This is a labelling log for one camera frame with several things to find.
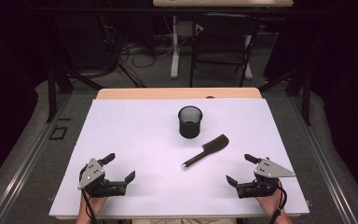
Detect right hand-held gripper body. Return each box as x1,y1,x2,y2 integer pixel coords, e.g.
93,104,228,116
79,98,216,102
235,158,296,200

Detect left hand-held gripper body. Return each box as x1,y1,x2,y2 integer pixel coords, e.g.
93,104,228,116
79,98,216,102
76,158,128,199

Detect brown comb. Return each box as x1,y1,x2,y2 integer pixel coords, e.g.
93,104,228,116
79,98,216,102
181,133,230,171

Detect black mesh cup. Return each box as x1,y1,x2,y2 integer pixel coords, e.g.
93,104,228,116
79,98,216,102
177,105,203,139

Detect person's left hand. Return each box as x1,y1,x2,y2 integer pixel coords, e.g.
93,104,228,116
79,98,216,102
79,194,108,217

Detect person's right hand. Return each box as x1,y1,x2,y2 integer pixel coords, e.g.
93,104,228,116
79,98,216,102
255,189,286,217

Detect white board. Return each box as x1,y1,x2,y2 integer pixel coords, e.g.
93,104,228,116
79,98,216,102
48,98,310,217

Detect black metal stand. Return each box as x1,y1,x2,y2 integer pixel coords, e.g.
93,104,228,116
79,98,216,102
258,59,313,127
46,59,105,124

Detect wooden table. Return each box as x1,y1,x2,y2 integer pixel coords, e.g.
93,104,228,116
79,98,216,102
55,87,302,220

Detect desk with white legs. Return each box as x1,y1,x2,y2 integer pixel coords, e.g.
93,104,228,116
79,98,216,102
152,0,295,80

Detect black folding chair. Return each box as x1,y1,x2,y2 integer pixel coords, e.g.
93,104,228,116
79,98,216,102
188,12,261,89

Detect white box under desk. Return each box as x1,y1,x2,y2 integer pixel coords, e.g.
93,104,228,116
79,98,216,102
175,20,205,39

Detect right hand-held gripper cable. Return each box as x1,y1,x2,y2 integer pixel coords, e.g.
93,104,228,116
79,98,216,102
268,178,289,224

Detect hand-held gripper cable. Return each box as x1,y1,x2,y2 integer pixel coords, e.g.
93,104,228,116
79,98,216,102
268,178,289,224
79,167,99,224

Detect left hand-held gripper cable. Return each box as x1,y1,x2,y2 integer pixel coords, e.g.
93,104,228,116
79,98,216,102
79,167,99,224

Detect aluminium rail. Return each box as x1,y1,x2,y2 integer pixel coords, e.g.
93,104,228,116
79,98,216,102
0,92,73,224
288,95,358,224

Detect cables on floor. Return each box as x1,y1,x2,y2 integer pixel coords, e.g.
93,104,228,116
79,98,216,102
105,15,176,88

